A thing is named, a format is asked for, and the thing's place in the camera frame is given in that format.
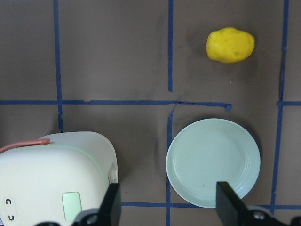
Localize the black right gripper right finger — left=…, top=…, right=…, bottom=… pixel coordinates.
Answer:
left=216, top=182, right=282, bottom=226

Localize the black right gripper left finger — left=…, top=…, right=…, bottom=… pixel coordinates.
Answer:
left=73, top=183, right=121, bottom=226

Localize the white rice cooker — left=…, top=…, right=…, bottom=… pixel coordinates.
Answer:
left=0, top=132, right=118, bottom=226

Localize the pale green plate near potato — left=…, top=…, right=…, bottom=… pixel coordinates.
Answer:
left=166, top=118, right=261, bottom=208

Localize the yellow toy potato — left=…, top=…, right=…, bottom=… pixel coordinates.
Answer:
left=206, top=27, right=255, bottom=64

